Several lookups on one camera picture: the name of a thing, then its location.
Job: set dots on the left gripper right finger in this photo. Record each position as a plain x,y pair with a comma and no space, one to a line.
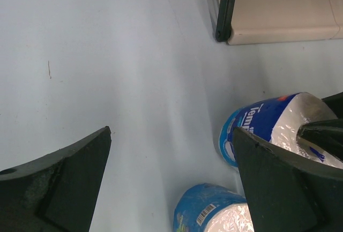
285,191

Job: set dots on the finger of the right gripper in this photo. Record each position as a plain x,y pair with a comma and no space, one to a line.
326,134

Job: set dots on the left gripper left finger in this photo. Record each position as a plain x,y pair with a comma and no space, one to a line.
57,192

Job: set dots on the Tempo dark blue paper roll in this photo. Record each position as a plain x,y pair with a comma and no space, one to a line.
277,121

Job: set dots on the light blue paper roll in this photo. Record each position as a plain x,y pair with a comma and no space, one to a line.
210,207

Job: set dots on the beige three-tier shelf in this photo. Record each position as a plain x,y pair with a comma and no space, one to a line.
272,21

